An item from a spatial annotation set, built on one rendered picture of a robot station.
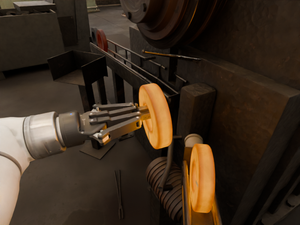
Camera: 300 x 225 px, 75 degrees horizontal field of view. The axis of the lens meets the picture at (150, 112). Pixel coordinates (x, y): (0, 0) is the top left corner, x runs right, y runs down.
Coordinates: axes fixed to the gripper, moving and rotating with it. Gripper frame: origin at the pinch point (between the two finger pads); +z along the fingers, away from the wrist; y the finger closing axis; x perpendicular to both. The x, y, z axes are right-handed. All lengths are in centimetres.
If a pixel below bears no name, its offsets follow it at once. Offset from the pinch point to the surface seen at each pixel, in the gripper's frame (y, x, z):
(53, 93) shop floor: -187, -81, -61
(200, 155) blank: 11.3, -6.5, 6.8
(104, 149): -78, -83, -16
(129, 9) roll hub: -38.0, 16.9, 5.1
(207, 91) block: -11.5, -5.6, 22.5
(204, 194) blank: 17.5, -10.9, 4.6
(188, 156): 3.3, -15.7, 8.8
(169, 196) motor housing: 2.9, -33.2, 3.4
